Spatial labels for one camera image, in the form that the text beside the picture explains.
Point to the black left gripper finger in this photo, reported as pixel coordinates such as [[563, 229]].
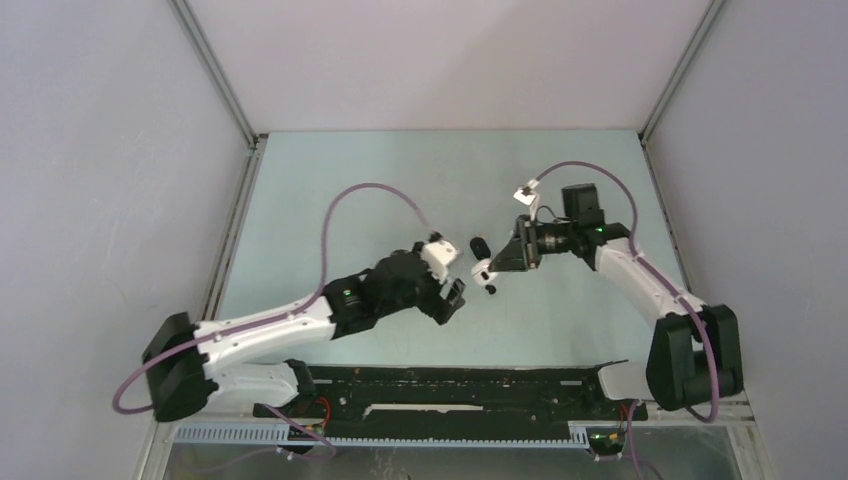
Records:
[[455, 295], [443, 312]]

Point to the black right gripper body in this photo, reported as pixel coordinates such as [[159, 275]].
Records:
[[543, 240]]

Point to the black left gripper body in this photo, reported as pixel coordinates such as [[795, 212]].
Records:
[[423, 292]]

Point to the white earbud charging case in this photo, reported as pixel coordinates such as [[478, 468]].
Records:
[[482, 274]]

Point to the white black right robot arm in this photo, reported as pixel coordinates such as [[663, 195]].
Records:
[[695, 354]]

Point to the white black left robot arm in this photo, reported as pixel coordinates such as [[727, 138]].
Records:
[[197, 365]]

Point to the black earbud charging case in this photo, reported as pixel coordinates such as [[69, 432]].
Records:
[[480, 249]]

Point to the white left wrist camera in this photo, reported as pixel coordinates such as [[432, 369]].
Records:
[[439, 255]]

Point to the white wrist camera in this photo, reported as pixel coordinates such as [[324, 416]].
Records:
[[439, 255], [527, 194]]

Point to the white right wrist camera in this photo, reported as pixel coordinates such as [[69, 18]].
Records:
[[527, 194]]

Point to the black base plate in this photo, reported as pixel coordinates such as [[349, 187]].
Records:
[[452, 403]]

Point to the white slotted cable duct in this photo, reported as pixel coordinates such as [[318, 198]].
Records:
[[276, 434]]

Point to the aluminium corner post left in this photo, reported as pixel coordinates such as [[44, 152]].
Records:
[[200, 43]]

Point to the aluminium corner post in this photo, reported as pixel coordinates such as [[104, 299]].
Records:
[[200, 43], [694, 45]]

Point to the aluminium corner post right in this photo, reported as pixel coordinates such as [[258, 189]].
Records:
[[694, 45]]

